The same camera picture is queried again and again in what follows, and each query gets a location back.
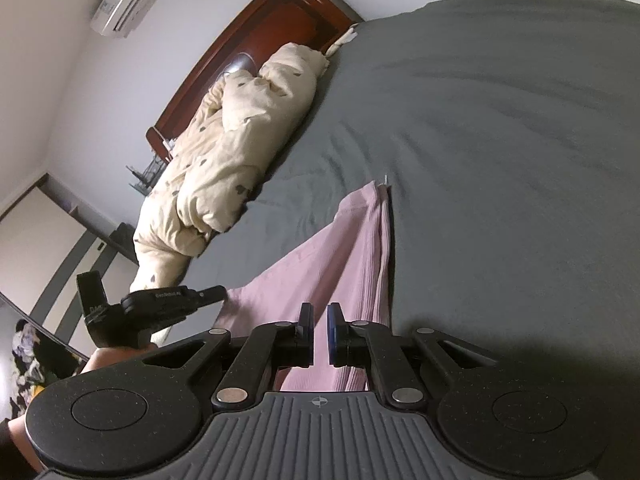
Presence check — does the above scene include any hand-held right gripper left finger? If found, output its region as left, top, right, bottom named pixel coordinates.
left=142, top=302, right=316, bottom=411

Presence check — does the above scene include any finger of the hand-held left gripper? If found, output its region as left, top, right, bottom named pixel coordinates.
left=193, top=284, right=229, bottom=307

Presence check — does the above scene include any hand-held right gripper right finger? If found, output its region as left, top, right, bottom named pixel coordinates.
left=326, top=302, right=501, bottom=409

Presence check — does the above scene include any pink ribbed garment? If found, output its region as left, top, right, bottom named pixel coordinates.
left=215, top=180, right=394, bottom=394

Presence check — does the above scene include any black bin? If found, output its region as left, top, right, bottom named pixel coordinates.
left=109, top=223, right=139, bottom=262

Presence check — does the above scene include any white grey-striped wardrobe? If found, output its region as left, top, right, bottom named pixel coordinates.
left=0, top=172, right=137, bottom=357

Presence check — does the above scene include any open cluttered wardrobe shelf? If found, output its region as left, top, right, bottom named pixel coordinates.
left=6, top=319, right=90, bottom=412

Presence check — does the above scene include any beige heart-print duvet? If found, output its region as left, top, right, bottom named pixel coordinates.
left=131, top=42, right=331, bottom=347

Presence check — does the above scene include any grey bed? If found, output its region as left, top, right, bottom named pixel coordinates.
left=184, top=0, right=640, bottom=396

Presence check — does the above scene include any dark wooden headboard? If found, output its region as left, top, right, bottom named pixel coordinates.
left=145, top=0, right=364, bottom=162

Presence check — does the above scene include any beige pillow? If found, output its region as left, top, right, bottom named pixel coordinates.
left=324, top=23, right=359, bottom=59

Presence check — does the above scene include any wire rack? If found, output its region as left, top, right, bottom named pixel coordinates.
left=126, top=154, right=169, bottom=194

